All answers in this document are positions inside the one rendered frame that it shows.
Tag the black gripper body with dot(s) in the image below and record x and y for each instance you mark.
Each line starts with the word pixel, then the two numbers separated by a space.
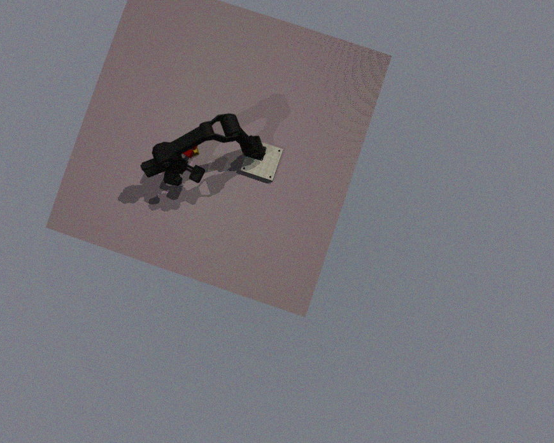
pixel 195 174

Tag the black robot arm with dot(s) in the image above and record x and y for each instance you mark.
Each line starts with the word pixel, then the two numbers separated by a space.
pixel 167 156

